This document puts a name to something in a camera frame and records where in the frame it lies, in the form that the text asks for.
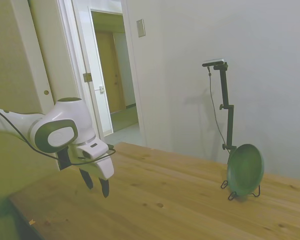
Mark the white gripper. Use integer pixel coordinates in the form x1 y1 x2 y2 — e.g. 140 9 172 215
67 144 115 199

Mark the green round plate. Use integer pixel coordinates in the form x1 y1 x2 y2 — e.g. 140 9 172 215
226 143 265 198

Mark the black box device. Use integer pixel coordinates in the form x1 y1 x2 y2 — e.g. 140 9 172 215
57 149 71 172

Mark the brown wooden hallway door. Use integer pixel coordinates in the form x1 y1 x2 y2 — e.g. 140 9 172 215
94 29 127 114

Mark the white open door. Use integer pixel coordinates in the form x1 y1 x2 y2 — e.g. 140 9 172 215
72 0 114 141

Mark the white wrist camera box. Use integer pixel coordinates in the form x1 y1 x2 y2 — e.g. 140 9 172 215
77 142 110 160

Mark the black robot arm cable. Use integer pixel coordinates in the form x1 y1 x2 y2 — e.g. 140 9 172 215
0 106 117 166

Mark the white door frame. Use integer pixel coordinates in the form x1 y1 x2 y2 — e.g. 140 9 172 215
57 0 148 148

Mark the thin camera cable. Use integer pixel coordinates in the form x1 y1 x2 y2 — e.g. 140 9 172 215
206 66 228 151

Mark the grey wall switch plate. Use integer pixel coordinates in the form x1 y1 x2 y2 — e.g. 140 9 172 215
136 18 146 38

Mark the black wire plate stand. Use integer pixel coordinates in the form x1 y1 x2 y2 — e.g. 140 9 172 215
220 179 262 202

